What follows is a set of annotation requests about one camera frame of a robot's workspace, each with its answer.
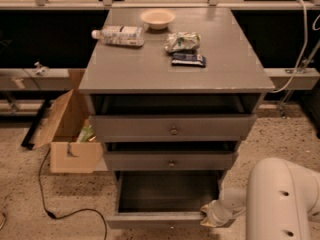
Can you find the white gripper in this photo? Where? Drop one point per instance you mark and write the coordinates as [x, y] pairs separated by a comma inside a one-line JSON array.
[[218, 211]]

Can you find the grey bottom drawer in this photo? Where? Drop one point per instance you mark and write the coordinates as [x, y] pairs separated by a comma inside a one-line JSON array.
[[163, 199]]

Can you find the grey drawer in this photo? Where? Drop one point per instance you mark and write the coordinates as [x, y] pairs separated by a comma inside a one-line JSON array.
[[163, 199], [162, 161], [171, 128]]

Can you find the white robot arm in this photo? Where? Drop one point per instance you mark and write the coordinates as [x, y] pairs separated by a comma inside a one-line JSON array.
[[280, 201]]

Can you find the grey top drawer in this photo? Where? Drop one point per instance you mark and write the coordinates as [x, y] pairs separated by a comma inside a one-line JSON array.
[[171, 128]]

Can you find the grey middle drawer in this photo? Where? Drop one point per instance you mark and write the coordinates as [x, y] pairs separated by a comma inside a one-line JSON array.
[[162, 161]]

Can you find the grey drawer cabinet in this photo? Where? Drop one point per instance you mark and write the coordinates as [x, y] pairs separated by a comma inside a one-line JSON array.
[[122, 81]]

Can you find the open cardboard box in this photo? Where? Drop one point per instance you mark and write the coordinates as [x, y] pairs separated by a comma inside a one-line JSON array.
[[62, 127]]

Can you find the green packet in box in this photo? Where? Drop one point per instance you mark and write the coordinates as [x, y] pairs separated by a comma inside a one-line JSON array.
[[86, 135]]

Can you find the dark blue snack packet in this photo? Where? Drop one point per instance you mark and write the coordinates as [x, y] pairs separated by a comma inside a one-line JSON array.
[[186, 59]]

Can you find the green white snack bag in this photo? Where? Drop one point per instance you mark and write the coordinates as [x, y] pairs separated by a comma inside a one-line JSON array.
[[182, 41]]

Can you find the black bar leaning on floor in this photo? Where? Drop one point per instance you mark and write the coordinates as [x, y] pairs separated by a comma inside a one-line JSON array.
[[26, 143]]

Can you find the clear plastic water bottle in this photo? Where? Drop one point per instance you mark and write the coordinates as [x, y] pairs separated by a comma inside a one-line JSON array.
[[120, 35]]

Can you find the white ceramic bowl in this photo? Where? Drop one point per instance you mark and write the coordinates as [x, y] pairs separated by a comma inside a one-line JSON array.
[[157, 19]]

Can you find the small clear clamp object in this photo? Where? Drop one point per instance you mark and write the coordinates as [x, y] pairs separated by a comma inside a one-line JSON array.
[[40, 70]]

